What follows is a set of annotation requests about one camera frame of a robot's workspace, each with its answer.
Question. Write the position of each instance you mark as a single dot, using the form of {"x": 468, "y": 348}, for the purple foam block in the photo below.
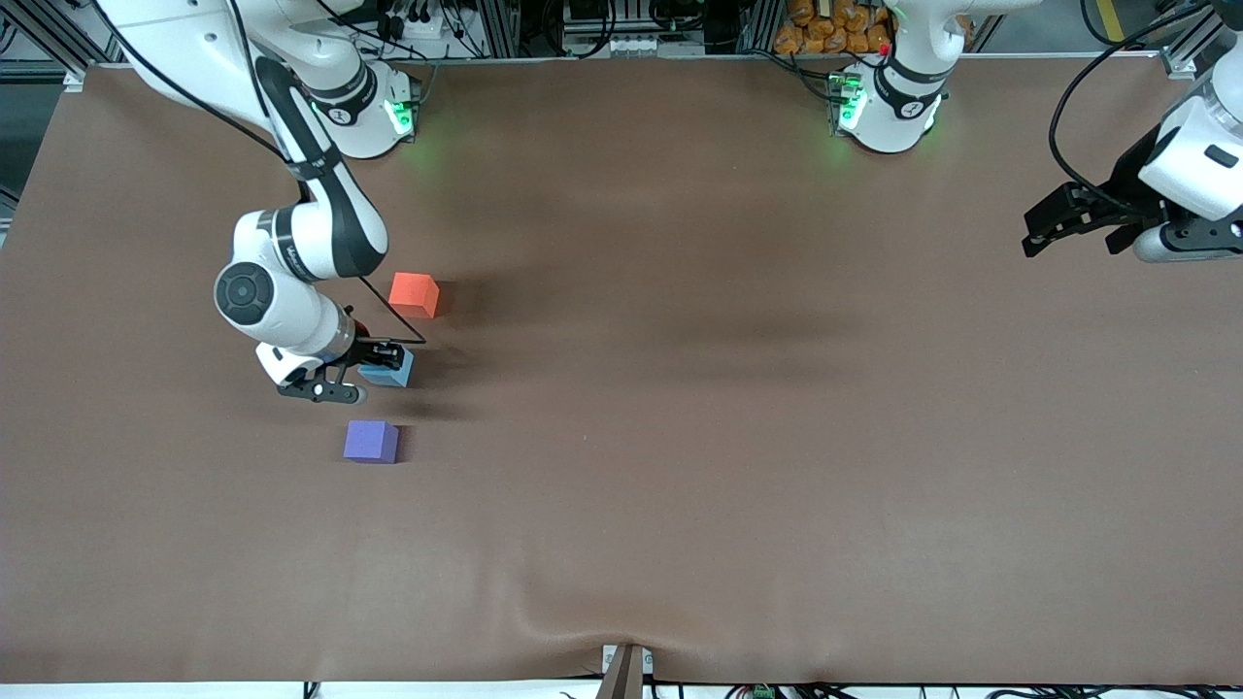
{"x": 369, "y": 442}

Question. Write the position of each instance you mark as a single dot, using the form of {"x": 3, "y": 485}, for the brown table mat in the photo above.
{"x": 631, "y": 524}

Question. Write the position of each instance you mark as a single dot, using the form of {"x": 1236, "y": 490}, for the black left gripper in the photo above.
{"x": 1125, "y": 190}

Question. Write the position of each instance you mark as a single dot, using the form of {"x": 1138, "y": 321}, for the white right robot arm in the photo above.
{"x": 291, "y": 252}

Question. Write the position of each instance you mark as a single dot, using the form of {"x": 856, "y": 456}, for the orange foam block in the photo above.
{"x": 413, "y": 293}

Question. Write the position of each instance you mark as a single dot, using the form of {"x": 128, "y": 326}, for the orange snack bags pile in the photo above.
{"x": 825, "y": 29}

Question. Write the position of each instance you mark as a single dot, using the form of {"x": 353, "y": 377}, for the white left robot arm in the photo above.
{"x": 1199, "y": 155}

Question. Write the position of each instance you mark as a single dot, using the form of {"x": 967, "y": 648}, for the blue foam block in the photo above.
{"x": 388, "y": 377}

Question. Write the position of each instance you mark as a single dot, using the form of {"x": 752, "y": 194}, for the green terminal connector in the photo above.
{"x": 760, "y": 692}

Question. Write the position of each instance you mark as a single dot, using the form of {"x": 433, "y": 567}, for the white power strip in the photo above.
{"x": 646, "y": 45}

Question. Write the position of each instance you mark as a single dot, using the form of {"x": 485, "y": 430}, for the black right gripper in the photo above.
{"x": 367, "y": 348}

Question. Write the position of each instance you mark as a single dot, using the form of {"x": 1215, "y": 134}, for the aluminium frame post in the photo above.
{"x": 1190, "y": 49}

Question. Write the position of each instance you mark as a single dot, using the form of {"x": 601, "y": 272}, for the metal table clamp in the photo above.
{"x": 624, "y": 670}

